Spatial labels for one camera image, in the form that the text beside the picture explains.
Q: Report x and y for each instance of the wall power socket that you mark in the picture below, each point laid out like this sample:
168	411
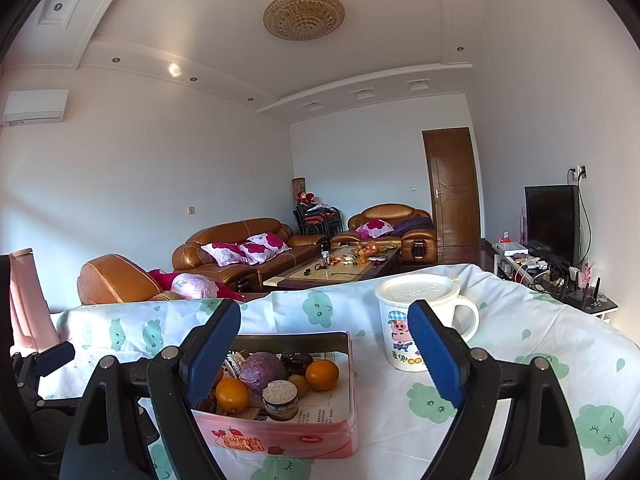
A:
580	171

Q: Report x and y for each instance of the white television stand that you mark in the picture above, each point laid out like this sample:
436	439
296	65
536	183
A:
505	270

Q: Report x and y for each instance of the round layered cake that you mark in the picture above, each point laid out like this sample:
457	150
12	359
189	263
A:
280	400
235	362

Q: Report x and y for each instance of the black television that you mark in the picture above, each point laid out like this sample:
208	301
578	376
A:
550	222

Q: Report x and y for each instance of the chocolate pastry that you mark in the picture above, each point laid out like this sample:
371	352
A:
296	361

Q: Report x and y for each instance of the brown wooden door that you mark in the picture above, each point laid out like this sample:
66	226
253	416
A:
451	190

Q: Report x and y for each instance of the white lidded mug with pig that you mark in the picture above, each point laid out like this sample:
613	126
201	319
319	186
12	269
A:
415	330

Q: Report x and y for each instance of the pale pink pillow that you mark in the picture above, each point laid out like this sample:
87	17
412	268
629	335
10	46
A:
194	287

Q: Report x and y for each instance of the white air conditioner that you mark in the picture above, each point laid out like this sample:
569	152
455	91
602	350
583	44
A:
35	105

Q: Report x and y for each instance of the white set-top box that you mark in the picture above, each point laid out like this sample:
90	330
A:
514	248

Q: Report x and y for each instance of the rectangular ceiling light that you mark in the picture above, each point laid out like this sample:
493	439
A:
364	93
419	83
310	106

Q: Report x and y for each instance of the white square ceiling panel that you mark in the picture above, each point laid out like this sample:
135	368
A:
59	10

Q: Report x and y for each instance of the black router with antennas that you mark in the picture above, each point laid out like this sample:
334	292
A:
585	290

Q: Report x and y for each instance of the brown leather armchair with blanket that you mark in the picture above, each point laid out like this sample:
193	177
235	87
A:
415	245

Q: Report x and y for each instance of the small pillow with pink flowers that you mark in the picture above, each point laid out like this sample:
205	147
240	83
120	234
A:
375	229

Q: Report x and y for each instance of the red plush toy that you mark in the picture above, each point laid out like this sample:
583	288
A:
306	196

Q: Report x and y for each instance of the brown leather long sofa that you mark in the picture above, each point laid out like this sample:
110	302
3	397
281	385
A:
235	270

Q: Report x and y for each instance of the white tablecloth with green clouds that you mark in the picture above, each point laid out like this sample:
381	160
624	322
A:
500	410

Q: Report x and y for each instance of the pile of tangerines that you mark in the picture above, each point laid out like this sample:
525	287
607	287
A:
366	250

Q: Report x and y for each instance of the round gold ceiling lamp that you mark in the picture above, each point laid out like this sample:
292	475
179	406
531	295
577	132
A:
304	14

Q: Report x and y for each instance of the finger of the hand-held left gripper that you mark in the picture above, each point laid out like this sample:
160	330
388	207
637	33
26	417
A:
55	358
5	305

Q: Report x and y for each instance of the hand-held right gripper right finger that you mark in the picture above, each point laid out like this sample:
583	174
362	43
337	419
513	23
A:
437	355

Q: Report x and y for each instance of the white pillow with pink flowers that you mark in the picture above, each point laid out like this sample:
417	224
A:
265	247
225	254

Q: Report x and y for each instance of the purple blanket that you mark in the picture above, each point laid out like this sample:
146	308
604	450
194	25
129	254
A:
414	224

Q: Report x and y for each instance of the stack of dark chairs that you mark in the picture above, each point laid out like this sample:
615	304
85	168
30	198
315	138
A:
317	220

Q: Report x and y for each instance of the rolled woven mat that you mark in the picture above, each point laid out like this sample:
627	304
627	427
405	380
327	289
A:
298	190

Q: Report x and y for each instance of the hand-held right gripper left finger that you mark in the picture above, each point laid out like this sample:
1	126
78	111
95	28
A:
210	355

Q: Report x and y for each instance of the wooden coffee table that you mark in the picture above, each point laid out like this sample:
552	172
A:
345	272

